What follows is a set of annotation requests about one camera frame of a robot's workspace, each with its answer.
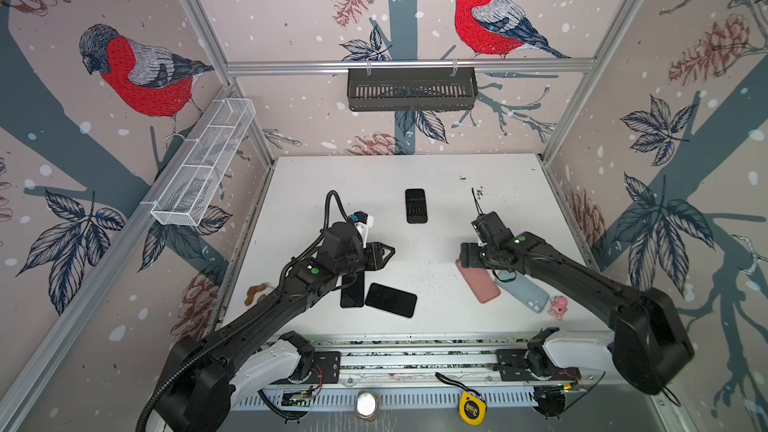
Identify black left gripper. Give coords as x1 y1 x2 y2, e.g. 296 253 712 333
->
335 237 397 274

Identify black phone diagonal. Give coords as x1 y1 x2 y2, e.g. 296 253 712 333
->
405 188 428 224

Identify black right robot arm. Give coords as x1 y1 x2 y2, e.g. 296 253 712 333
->
460 212 695 395

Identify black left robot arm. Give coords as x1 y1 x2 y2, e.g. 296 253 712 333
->
135 221 395 431

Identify pink phone case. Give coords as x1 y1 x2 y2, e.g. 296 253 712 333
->
455 260 501 304

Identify black phone lying horizontal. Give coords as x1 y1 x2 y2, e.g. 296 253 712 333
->
364 283 417 318

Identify black phone upright left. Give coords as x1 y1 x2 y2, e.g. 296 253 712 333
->
340 271 366 309

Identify light blue phone case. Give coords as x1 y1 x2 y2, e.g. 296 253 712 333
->
491 270 550 313

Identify pink toy figure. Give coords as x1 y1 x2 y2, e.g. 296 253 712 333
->
548 296 568 321

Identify yellow tape measure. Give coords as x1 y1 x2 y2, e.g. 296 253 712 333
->
435 372 487 426

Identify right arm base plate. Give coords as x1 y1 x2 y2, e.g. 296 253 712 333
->
493 349 581 382

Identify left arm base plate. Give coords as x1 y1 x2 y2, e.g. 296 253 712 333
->
287 351 341 385

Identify black wire basket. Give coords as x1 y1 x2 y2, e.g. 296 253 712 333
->
347 67 478 112

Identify white wire basket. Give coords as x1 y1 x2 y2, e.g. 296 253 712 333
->
151 98 255 227

